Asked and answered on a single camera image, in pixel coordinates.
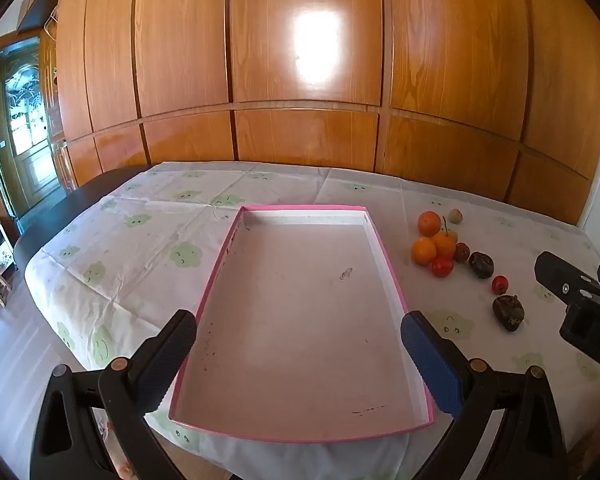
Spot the pink shallow cardboard box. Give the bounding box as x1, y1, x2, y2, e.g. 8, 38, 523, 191
167, 204, 437, 444

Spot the white cloud-print tablecloth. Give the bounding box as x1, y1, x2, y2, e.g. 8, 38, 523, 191
24, 161, 600, 480

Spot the dark wooden table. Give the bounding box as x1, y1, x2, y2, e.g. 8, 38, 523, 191
12, 165, 151, 271

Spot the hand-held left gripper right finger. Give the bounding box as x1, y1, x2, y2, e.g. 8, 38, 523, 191
400, 310, 568, 480

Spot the orange with stem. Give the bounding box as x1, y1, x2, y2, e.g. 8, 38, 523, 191
432, 216, 457, 260

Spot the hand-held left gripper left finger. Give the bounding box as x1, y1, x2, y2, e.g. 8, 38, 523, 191
30, 309, 198, 480

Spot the wooden door with glass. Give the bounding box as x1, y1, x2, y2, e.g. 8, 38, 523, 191
0, 35, 63, 221

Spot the wooden panelled wardrobe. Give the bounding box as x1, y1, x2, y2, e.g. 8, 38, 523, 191
17, 0, 600, 226

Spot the dark brown persimmon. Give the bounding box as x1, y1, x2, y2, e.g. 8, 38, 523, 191
468, 251, 495, 279
492, 294, 525, 332

